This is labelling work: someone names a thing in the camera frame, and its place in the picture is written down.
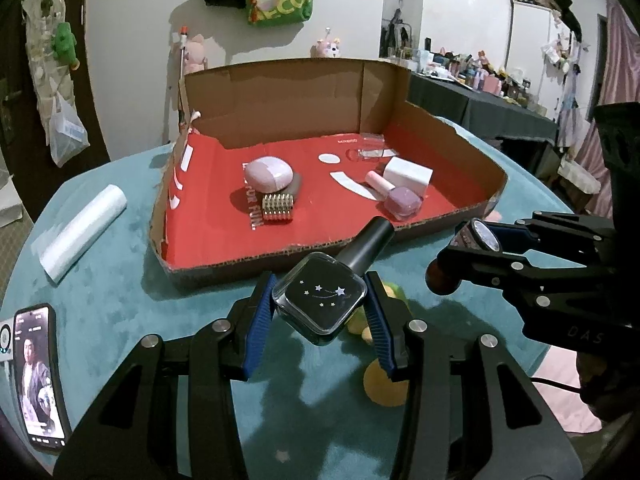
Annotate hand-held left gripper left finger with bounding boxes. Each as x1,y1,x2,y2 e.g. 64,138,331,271
52,271,277,480

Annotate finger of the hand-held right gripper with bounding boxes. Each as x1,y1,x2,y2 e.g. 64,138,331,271
485,211,617,267
438,244,617,322

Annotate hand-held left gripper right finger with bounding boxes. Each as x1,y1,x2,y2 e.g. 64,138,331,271
364,270,583,480

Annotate dark round trinket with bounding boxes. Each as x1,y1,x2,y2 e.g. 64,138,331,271
425,216,502,295

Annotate black nail polish bottle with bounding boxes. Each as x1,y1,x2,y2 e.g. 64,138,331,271
271,216,396,346

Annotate pink nail polish bottle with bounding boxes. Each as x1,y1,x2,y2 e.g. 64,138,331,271
383,186,423,220

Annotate cardboard box with red inside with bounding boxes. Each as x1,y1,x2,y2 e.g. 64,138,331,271
148,57,508,291

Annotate white charger adapter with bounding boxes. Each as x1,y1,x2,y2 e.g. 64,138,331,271
383,156,434,196

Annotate pink oval case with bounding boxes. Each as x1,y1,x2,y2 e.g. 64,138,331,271
243,156,295,194

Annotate green plush toy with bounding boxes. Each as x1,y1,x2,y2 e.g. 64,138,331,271
345,282,411,407

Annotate dark cloth-covered table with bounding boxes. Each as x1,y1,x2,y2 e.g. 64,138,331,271
407,72,559,147

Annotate clear acrylic box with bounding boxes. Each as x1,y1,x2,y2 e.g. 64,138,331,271
357,132,398,161

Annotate row of cosmetics bottles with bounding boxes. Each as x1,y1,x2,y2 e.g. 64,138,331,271
385,37,546,111

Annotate white plastic bag roll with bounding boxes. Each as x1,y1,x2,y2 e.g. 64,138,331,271
39,183,128,283

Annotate white cabinet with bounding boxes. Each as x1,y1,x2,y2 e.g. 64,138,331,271
507,0,557,121

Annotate pink curtain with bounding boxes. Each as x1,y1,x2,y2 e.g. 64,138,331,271
555,2,640,196

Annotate black smartphone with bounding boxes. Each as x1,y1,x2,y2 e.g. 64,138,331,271
12,303,72,453

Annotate hanging dark clothes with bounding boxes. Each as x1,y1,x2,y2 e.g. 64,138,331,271
382,7,416,59

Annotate white small device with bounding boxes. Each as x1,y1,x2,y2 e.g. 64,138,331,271
0,317,14,361

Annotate pink cow plush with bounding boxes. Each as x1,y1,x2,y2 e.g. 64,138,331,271
312,37,344,60

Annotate clear plastic bag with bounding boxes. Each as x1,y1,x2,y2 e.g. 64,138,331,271
47,92,92,168

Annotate pink plush toy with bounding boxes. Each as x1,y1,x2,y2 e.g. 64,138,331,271
182,34,207,74

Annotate white stick with red tip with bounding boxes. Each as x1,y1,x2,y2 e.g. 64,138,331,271
179,25,191,82

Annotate dark brown door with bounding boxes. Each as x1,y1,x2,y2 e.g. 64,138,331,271
0,0,112,221

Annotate green frog toy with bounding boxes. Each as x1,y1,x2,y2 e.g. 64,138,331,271
52,22,81,69

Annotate beige hanging organizer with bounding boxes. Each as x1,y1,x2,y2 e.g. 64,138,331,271
22,0,81,126

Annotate black cable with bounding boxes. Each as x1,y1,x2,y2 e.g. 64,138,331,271
531,376,587,397

